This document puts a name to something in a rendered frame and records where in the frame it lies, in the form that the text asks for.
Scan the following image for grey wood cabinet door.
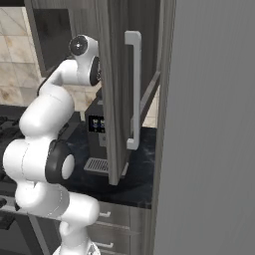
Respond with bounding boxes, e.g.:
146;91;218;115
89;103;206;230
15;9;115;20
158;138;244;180
95;0;143;186

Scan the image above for black coffee machine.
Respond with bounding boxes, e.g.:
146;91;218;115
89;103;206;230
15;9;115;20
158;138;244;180
83;87;129;177

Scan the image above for grey tall side panel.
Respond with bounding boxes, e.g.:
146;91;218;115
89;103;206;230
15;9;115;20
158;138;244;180
144;0;255;255

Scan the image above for grey drawer front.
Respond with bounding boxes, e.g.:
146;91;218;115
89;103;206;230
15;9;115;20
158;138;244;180
85;222;133;255
95;200;132;230

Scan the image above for black hob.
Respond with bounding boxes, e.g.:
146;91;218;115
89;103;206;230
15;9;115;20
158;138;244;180
0;105;83;231

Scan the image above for white cabinet door handle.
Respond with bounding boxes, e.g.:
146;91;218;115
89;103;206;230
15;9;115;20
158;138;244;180
124;30;142;151

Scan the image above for grey wall cabinet body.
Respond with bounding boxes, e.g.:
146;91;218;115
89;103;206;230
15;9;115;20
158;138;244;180
23;0;165;128

